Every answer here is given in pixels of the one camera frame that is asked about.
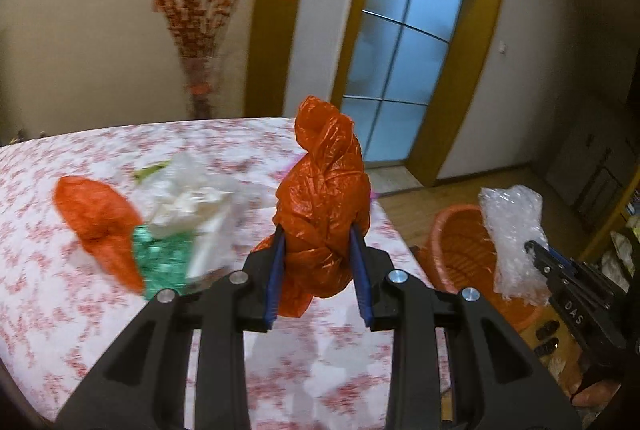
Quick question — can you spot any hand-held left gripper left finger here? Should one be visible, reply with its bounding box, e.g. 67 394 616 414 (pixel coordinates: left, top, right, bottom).
54 225 288 430

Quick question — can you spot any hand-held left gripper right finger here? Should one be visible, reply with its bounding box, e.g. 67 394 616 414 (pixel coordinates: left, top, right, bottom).
348 226 583 430

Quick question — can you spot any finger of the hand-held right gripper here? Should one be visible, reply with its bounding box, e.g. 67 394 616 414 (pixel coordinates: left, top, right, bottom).
524 239 571 267
531 257 568 285

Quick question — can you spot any clear bubble wrap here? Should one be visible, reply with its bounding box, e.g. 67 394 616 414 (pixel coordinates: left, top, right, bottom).
477 184 551 302

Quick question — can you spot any orange plastic basket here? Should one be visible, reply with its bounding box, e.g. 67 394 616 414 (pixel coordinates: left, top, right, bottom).
427 204 551 333

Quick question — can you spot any knotted orange plastic bag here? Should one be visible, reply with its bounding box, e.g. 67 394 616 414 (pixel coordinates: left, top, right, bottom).
274 95 372 318

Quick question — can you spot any clear white plastic bag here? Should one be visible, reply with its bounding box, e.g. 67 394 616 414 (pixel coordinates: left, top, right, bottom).
134 153 242 241

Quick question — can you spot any dark cabinet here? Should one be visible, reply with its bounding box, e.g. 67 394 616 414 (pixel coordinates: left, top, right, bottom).
544 107 640 261

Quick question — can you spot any teal green foil wrapper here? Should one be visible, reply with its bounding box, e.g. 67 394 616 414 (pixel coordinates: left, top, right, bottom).
131 224 197 300

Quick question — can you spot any flat orange plastic bag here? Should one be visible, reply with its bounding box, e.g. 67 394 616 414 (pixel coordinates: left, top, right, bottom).
54 176 147 295

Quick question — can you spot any glass vase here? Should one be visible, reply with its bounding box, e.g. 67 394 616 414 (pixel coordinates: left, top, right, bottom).
180 54 224 119

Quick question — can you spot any frosted glass door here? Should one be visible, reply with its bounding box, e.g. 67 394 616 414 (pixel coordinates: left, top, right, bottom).
341 0 476 163

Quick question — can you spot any floral tablecloth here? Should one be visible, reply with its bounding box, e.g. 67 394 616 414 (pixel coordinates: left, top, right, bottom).
0 116 451 430

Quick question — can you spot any wooden door frame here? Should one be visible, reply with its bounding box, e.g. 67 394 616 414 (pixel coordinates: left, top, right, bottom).
330 0 512 187

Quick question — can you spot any wooden wall trim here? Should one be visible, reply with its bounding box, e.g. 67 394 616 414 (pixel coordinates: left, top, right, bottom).
245 0 312 119

